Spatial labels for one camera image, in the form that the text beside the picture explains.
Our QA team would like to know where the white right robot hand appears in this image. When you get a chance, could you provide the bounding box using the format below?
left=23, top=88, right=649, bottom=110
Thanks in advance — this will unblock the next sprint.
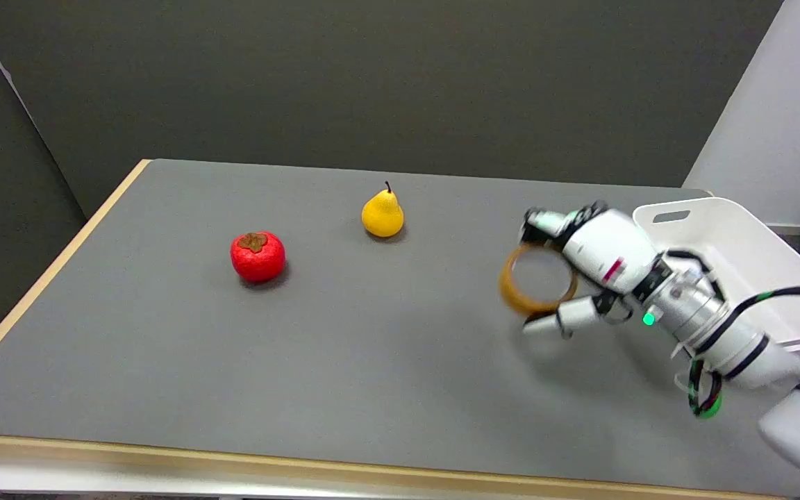
left=521, top=201, right=672, bottom=339

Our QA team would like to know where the yellow tape roll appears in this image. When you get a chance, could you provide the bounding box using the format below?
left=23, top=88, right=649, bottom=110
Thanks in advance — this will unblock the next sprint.
left=499, top=243, right=578, bottom=315

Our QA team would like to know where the white plastic box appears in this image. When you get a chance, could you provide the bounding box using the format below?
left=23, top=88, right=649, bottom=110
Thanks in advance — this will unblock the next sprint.
left=633, top=197, right=800, bottom=356

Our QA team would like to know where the yellow toy pear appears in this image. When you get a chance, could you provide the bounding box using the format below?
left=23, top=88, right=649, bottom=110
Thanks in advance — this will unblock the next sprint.
left=361, top=182, right=406, bottom=239

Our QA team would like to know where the red toy persimmon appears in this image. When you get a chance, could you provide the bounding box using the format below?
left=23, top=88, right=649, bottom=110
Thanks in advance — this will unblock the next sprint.
left=230, top=231, right=286, bottom=283

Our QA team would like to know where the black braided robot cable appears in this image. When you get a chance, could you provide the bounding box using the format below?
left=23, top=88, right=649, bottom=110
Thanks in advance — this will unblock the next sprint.
left=686, top=286, right=800, bottom=419

